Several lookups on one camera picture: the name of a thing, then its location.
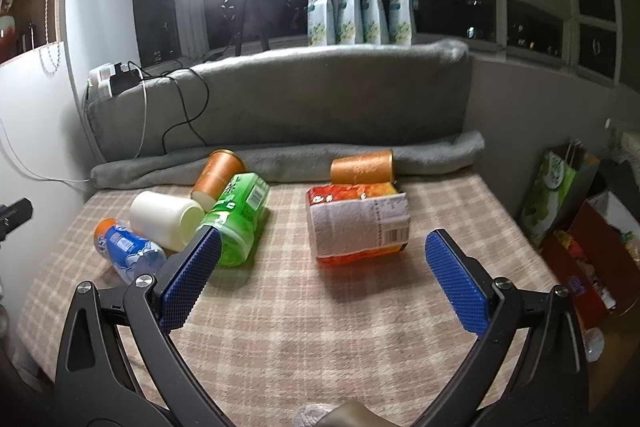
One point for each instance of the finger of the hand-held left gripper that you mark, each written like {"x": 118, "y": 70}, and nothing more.
{"x": 17, "y": 210}

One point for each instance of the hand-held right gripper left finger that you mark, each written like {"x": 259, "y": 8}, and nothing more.
{"x": 191, "y": 277}

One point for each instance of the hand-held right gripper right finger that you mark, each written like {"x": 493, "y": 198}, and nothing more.
{"x": 456, "y": 282}

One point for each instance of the white cup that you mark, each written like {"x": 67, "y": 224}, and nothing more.
{"x": 160, "y": 214}

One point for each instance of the orange paper cup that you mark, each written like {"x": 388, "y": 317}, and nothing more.
{"x": 361, "y": 168}
{"x": 216, "y": 177}

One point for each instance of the blue label plastic bottle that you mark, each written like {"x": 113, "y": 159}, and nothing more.
{"x": 125, "y": 249}

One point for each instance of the green plastic bottle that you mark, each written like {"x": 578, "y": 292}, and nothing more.
{"x": 240, "y": 207}

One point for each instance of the orange snack bag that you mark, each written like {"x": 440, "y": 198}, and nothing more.
{"x": 355, "y": 227}

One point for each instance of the green paper bag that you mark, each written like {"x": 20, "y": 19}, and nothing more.
{"x": 547, "y": 194}

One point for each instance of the plaid cloth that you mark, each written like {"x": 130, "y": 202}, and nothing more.
{"x": 310, "y": 322}

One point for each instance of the red cardboard box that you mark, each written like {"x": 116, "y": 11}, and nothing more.
{"x": 587, "y": 267}

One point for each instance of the white power strip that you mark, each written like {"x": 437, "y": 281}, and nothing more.
{"x": 100, "y": 79}

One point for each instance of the rolled grey blanket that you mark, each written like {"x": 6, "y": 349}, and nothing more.
{"x": 300, "y": 162}

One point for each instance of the black charger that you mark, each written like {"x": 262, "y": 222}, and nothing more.
{"x": 122, "y": 83}

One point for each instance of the grey cushion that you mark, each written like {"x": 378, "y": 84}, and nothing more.
{"x": 320, "y": 97}

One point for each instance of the black tripod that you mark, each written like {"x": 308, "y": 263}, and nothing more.
{"x": 250, "y": 7}

